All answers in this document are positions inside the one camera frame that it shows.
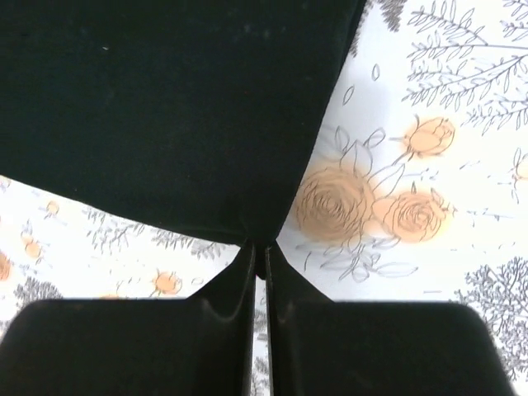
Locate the floral patterned table mat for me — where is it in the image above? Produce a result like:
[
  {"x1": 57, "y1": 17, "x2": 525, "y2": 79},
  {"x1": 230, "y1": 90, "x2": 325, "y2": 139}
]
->
[{"x1": 1, "y1": 1, "x2": 527, "y2": 395}]

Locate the black t shirt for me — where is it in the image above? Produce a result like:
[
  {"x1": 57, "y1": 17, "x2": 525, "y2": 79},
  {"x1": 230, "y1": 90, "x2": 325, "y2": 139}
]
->
[{"x1": 0, "y1": 0, "x2": 368, "y2": 247}]

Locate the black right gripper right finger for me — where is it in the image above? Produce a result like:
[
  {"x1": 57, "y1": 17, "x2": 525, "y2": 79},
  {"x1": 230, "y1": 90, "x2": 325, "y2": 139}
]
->
[{"x1": 263, "y1": 245, "x2": 513, "y2": 396}]

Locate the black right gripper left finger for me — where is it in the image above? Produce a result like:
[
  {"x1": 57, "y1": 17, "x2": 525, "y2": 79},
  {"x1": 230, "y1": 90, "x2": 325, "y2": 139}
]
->
[{"x1": 1, "y1": 243, "x2": 256, "y2": 395}]

